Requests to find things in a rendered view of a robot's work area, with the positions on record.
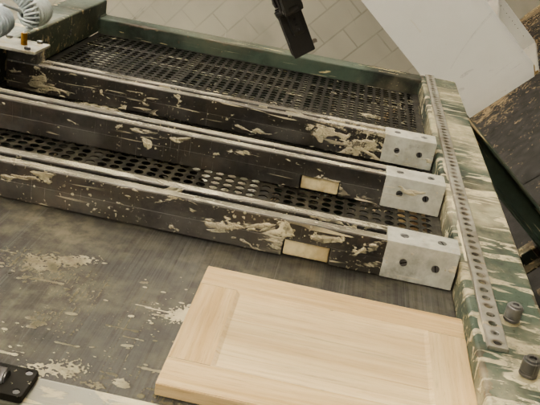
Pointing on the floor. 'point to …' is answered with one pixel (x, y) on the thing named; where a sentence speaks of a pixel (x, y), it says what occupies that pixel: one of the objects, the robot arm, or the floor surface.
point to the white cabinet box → (462, 44)
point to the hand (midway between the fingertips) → (295, 30)
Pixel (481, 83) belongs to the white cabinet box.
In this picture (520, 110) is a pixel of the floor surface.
